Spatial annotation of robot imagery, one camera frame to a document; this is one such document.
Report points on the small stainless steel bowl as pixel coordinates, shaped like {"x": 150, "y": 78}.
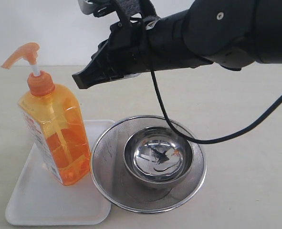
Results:
{"x": 157, "y": 157}

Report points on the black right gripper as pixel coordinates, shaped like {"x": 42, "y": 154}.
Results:
{"x": 106, "y": 65}

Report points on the white rectangular plastic tray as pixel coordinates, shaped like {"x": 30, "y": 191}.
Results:
{"x": 39, "y": 200}

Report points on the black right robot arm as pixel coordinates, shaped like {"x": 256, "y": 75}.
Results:
{"x": 231, "y": 33}

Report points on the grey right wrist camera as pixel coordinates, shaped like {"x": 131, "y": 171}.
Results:
{"x": 98, "y": 8}

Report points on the orange dish soap pump bottle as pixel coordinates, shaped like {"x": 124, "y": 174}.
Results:
{"x": 54, "y": 118}

